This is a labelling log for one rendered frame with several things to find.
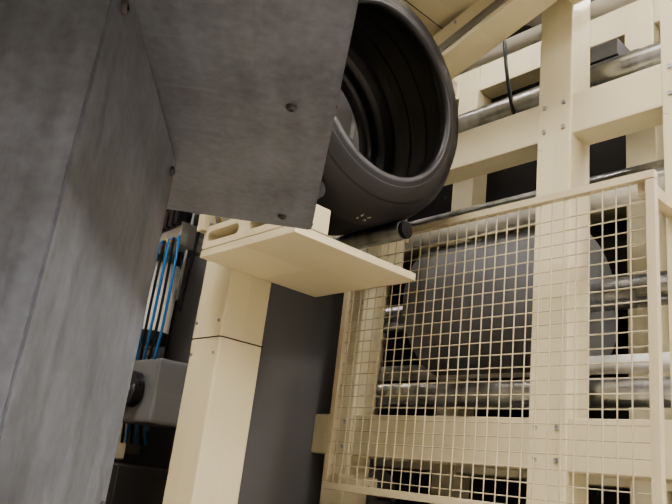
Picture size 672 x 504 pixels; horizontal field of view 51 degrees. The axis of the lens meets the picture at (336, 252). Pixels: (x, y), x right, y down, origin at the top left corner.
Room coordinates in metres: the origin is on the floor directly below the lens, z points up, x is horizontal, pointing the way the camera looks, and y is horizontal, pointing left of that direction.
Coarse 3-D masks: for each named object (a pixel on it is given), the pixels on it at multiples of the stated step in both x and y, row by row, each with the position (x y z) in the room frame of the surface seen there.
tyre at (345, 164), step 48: (384, 0) 1.40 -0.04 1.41; (384, 48) 1.64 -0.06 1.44; (432, 48) 1.51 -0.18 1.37; (384, 96) 1.75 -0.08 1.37; (432, 96) 1.66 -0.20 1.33; (336, 144) 1.34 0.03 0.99; (384, 144) 1.80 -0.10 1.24; (432, 144) 1.69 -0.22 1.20; (336, 192) 1.41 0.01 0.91; (384, 192) 1.45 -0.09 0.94; (432, 192) 1.56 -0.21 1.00
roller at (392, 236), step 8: (392, 224) 1.56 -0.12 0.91; (400, 224) 1.54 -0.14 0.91; (408, 224) 1.55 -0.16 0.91; (360, 232) 1.64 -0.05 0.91; (368, 232) 1.62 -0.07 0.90; (376, 232) 1.60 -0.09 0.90; (384, 232) 1.58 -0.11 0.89; (392, 232) 1.56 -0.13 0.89; (400, 232) 1.54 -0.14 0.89; (408, 232) 1.55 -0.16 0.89; (344, 240) 1.68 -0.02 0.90; (352, 240) 1.66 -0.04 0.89; (360, 240) 1.64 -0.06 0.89; (368, 240) 1.62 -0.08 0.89; (376, 240) 1.61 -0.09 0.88; (384, 240) 1.59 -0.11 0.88; (392, 240) 1.58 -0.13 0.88; (400, 240) 1.57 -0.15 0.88; (360, 248) 1.67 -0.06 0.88
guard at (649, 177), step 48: (576, 192) 1.42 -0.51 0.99; (528, 240) 1.52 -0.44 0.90; (576, 240) 1.42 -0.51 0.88; (384, 288) 1.86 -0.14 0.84; (624, 288) 1.35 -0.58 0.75; (480, 336) 1.61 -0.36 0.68; (576, 336) 1.43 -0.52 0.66; (336, 384) 1.96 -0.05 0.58; (384, 384) 1.83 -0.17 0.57; (336, 432) 1.97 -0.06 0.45
